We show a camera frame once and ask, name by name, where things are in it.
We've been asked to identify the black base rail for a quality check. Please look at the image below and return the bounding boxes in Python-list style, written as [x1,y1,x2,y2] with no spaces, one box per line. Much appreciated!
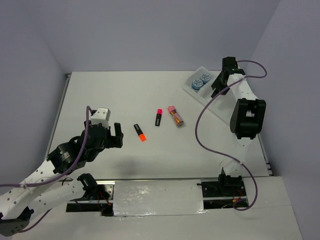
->
[66,180,249,217]

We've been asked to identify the white three-compartment tray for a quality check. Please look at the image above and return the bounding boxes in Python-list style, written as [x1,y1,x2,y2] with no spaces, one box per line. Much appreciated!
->
[181,66,252,125]

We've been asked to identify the orange highlighter marker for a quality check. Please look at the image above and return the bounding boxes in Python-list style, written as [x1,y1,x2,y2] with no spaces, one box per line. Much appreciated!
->
[133,124,147,142]

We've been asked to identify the pink highlighter marker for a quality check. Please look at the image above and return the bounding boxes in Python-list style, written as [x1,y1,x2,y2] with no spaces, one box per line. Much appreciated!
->
[155,108,163,127]

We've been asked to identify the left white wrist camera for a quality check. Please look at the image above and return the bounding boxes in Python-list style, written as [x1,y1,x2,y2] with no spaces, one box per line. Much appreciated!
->
[90,107,111,129]

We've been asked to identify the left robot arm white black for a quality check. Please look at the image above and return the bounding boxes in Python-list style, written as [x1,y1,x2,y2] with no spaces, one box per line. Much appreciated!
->
[0,120,124,237]

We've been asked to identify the pink-capped tube of pens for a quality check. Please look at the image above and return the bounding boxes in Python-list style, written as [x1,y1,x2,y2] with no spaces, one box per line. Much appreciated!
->
[167,105,184,127]

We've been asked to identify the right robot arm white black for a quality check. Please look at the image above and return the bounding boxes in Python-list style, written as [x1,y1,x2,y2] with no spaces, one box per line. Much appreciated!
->
[211,56,267,196]

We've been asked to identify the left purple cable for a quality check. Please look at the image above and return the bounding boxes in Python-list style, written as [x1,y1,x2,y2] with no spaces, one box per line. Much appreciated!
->
[0,105,97,233]

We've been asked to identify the blue slime jar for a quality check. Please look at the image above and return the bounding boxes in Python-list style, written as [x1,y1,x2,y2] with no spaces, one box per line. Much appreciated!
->
[199,73,211,85]
[191,79,204,92]

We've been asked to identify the silver foil sheet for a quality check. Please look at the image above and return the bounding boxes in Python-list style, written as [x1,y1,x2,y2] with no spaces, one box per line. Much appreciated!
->
[113,179,205,217]

